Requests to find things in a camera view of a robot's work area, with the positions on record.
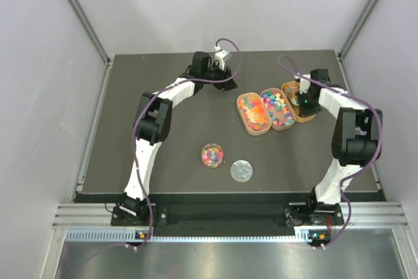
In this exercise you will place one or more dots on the yellow tray mixed candies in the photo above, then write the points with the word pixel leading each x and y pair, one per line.
pixel 290 90

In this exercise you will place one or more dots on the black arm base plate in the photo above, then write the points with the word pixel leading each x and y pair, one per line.
pixel 292 209

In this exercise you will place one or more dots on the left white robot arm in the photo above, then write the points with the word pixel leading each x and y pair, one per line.
pixel 153 121

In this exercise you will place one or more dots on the aluminium frame rail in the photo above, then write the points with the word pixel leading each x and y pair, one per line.
pixel 364 215

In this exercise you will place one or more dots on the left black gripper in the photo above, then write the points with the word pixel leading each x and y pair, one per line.
pixel 223 76

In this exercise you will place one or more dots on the orange tray translucent star candies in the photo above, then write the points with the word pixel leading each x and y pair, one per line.
pixel 253 114

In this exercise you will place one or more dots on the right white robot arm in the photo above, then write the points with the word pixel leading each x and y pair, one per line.
pixel 355 146

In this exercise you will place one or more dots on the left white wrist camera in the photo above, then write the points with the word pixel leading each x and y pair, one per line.
pixel 221 56

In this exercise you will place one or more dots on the round grey jar lid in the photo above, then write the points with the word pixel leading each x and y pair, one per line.
pixel 241 171

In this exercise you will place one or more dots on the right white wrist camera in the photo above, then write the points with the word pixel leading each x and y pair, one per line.
pixel 303 84

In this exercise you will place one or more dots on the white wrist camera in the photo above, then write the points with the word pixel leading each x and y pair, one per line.
pixel 303 84
pixel 221 56

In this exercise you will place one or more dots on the clear round plastic jar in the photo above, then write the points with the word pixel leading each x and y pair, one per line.
pixel 212 155

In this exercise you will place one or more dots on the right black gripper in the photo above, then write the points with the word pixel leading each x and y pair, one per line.
pixel 304 112

